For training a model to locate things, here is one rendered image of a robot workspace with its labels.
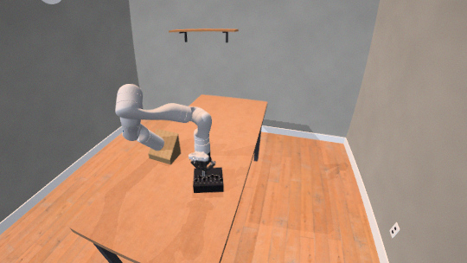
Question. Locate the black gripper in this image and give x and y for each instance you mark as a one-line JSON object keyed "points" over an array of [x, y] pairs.
{"points": [[199, 164]]}

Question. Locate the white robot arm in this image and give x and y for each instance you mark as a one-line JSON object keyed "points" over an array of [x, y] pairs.
{"points": [[129, 107]]}

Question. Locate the black lighting desk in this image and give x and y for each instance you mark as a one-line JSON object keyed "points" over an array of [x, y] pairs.
{"points": [[206, 184]]}

